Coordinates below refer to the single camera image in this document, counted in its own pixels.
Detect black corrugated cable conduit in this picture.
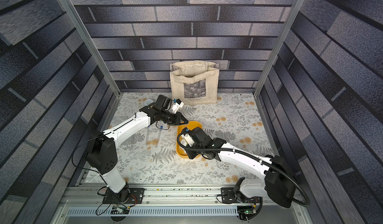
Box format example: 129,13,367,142
176,131,311,208

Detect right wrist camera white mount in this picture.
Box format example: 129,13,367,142
181,127,194,147

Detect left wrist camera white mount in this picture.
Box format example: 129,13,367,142
170,99,184,114

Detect beige canvas tote bag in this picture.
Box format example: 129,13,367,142
170,60,219,105

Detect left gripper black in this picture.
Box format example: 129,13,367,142
161,110,190,125

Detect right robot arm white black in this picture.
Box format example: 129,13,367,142
177,127,300,208

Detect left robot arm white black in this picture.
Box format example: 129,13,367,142
86,95,189,203

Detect left controller board with wires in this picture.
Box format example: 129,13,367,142
110,194,137,222

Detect right controller board green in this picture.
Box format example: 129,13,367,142
236,205,258,221

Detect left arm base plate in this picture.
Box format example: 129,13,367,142
102,188,145,205

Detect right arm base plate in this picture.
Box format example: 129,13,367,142
216,188,262,204

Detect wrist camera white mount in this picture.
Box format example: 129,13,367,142
181,127,194,147
170,99,184,114

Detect test tube blue cap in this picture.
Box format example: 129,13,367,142
145,126,150,145
156,126,163,147

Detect aluminium mounting rail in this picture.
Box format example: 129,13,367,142
50,184,312,224

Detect yellow plastic tray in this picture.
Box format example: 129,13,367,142
177,121,202,159

